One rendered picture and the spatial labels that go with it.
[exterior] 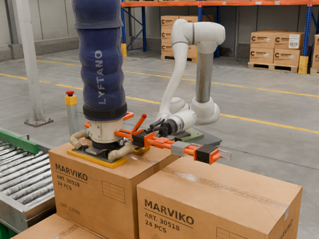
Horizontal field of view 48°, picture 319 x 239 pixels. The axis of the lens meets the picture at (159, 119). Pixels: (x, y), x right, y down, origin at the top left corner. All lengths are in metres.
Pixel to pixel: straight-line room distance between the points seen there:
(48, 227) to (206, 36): 1.41
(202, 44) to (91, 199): 1.10
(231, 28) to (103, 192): 9.25
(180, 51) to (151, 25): 10.22
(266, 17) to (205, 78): 8.12
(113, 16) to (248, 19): 9.00
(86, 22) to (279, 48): 7.53
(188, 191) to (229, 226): 0.25
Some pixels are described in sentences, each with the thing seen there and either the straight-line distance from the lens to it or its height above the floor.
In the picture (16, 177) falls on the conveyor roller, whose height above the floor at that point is 0.52.
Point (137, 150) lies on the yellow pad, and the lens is 1.88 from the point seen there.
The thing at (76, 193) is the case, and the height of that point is 0.75.
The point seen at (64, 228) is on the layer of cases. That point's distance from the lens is 2.11.
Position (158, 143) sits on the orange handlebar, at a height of 1.09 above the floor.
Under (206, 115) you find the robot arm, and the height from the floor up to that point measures 0.95.
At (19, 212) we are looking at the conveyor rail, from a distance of 2.26.
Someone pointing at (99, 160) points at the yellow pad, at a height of 0.97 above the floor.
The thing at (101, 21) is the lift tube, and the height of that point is 1.63.
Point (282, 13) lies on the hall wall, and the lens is 10.24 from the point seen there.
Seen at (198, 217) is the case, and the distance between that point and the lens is 1.47.
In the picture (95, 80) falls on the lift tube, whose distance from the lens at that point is 1.73.
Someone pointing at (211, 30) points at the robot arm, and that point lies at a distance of 2.18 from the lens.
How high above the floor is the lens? 1.73
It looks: 19 degrees down
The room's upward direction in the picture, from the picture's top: 2 degrees counter-clockwise
